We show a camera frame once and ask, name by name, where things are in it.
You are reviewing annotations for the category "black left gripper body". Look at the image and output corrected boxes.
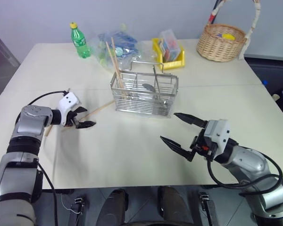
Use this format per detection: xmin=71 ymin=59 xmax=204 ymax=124
xmin=65 ymin=110 xmax=80 ymax=129

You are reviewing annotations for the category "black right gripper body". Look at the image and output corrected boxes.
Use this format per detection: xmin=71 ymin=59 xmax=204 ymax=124
xmin=189 ymin=128 xmax=215 ymax=161

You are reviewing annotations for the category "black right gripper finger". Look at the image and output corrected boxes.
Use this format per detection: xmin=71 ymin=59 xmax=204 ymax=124
xmin=174 ymin=112 xmax=208 ymax=129
xmin=160 ymin=135 xmax=197 ymax=162

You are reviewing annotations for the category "metal spoon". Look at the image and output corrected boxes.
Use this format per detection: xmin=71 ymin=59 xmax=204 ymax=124
xmin=131 ymin=83 xmax=157 ymax=99

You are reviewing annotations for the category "wooden chopstick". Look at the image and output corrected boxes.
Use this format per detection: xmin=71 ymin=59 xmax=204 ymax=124
xmin=105 ymin=41 xmax=128 ymax=97
xmin=61 ymin=100 xmax=116 ymax=131
xmin=111 ymin=37 xmax=125 ymax=95

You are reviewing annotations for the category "yellow plastic bin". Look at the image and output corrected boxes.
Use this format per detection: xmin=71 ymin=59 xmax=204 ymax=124
xmin=151 ymin=37 xmax=186 ymax=70

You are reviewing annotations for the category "dark rounded shape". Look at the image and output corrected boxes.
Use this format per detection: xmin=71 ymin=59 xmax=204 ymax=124
xmin=157 ymin=186 xmax=194 ymax=226
xmin=99 ymin=188 xmax=130 ymax=226

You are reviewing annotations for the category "black table clamp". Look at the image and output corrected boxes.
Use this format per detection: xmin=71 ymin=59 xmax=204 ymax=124
xmin=69 ymin=196 xmax=86 ymax=226
xmin=198 ymin=191 xmax=215 ymax=226

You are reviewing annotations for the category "green plastic soda bottle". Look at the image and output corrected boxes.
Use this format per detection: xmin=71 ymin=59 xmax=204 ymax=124
xmin=69 ymin=22 xmax=92 ymax=59

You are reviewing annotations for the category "clear plastic bag with items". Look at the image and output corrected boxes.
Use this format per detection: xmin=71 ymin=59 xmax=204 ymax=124
xmin=90 ymin=23 xmax=142 ymax=73

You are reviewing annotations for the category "clear plastic box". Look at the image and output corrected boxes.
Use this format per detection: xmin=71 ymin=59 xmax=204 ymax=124
xmin=158 ymin=29 xmax=181 ymax=63

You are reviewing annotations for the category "black furniture with clutter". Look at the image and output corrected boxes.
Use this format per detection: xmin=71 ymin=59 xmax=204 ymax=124
xmin=243 ymin=57 xmax=283 ymax=124

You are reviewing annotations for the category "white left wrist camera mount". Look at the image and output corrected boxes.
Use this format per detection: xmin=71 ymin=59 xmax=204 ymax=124
xmin=56 ymin=92 xmax=82 ymax=127

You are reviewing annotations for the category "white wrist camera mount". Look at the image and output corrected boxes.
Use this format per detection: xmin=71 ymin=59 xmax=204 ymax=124
xmin=56 ymin=92 xmax=82 ymax=127
xmin=203 ymin=119 xmax=232 ymax=156

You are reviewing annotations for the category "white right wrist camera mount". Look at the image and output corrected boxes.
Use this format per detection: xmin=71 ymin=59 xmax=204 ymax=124
xmin=203 ymin=119 xmax=232 ymax=156

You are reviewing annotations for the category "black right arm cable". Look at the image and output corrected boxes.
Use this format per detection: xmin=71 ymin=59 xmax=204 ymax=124
xmin=207 ymin=150 xmax=283 ymax=196

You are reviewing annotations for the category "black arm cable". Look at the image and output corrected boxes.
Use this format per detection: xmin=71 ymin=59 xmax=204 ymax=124
xmin=207 ymin=150 xmax=283 ymax=196
xmin=27 ymin=90 xmax=70 ymax=226

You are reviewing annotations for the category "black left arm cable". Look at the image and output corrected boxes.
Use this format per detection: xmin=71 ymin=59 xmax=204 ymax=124
xmin=27 ymin=90 xmax=70 ymax=226

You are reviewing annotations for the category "metal wire basket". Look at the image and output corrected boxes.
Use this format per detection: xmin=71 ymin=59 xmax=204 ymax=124
xmin=110 ymin=61 xmax=179 ymax=119

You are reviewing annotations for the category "wicker basket with handle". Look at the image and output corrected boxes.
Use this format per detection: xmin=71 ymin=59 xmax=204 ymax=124
xmin=196 ymin=0 xmax=263 ymax=63

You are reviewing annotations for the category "grey metal frame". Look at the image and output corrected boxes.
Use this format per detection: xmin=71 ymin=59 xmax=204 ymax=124
xmin=0 ymin=26 xmax=21 ymax=69

